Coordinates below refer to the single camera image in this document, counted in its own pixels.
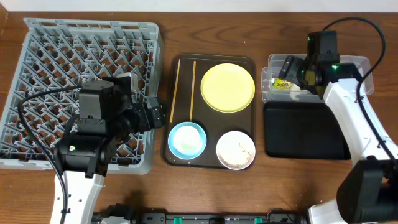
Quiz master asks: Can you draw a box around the grey plastic dish rack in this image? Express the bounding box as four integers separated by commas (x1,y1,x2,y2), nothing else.
1,18,164,170

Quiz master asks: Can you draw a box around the wooden chopstick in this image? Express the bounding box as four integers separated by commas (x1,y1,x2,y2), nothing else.
170,59,181,123
189,60,197,122

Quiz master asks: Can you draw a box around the dark brown serving tray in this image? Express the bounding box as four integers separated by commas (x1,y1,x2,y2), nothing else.
161,54,256,170

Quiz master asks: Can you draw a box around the white paper cup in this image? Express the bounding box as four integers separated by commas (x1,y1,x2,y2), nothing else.
174,126,200,152

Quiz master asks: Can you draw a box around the yellow plate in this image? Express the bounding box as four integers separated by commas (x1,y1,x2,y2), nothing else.
200,63,255,113

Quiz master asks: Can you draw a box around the right wooden chopstick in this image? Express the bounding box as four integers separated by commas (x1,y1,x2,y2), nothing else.
189,60,197,122

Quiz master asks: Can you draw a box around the light blue bowl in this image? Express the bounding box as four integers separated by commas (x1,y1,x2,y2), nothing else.
167,121,207,160

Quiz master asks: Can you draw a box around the black tray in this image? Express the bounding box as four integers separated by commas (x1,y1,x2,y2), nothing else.
263,101,351,160

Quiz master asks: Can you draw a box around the white bowl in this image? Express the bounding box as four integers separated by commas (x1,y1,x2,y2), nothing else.
216,131,256,170

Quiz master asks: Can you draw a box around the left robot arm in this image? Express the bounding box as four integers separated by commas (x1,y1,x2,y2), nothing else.
50,75,165,223

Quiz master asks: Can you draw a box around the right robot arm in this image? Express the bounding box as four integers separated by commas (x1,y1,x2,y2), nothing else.
279,30,397,223

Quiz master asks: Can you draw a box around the left wooden chopstick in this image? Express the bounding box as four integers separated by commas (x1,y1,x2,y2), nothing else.
170,59,181,123

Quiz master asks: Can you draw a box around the yellow snack wrapper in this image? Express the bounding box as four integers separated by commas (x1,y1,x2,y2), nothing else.
271,78,295,90

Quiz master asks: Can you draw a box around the clear plastic bin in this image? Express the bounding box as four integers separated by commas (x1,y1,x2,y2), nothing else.
261,54,374,103

